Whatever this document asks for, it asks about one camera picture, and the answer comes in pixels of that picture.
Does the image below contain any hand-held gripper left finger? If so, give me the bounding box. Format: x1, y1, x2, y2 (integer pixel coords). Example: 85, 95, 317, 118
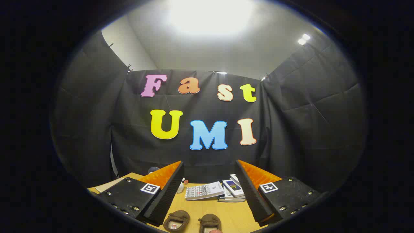
96, 161, 185, 227

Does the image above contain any black backdrop cloth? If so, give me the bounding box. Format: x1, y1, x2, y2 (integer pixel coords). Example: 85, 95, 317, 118
52, 31, 367, 194

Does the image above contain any ceiling light panel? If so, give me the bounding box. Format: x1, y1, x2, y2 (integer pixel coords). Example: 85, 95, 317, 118
168, 0, 256, 36

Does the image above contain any beige fabric storage box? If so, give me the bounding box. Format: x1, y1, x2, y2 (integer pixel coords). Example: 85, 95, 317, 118
95, 176, 125, 194

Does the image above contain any grey patterned cover book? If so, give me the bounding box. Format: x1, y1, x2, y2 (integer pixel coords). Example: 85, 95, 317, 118
185, 181, 225, 201

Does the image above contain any white book blue photo cover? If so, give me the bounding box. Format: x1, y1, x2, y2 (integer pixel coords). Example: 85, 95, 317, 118
222, 179, 245, 198

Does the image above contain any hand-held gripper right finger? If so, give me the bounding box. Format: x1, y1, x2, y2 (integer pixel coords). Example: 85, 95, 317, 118
235, 160, 324, 227

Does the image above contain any brown moccasin shoe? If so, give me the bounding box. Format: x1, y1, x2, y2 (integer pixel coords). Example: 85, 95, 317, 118
198, 214, 222, 233
163, 210, 191, 233

